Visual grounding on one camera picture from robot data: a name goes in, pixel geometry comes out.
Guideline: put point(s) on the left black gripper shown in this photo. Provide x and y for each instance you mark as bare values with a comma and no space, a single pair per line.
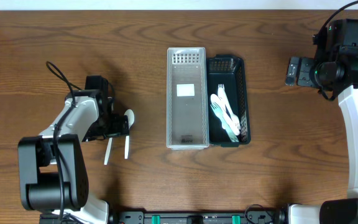
120,125

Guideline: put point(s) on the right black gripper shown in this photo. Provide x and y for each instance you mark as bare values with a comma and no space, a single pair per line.
301,71

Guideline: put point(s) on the white plastic spoon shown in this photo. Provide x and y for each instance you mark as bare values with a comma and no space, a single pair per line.
130,118
215,99
108,151

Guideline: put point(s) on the white plastic fork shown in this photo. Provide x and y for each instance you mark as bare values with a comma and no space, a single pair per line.
231,119
222,95

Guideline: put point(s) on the pale green plastic fork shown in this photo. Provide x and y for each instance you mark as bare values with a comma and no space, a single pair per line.
219,113

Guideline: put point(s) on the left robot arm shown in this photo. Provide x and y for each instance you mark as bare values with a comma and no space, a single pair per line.
52,171

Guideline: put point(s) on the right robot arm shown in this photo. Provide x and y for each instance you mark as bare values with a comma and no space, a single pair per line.
333,71

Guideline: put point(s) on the black plastic mesh basket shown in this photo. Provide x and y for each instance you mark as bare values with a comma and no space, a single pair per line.
230,71

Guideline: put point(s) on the clear plastic mesh basket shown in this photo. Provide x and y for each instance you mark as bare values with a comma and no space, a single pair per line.
187,117

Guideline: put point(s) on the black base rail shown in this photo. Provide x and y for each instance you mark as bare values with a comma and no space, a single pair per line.
257,216

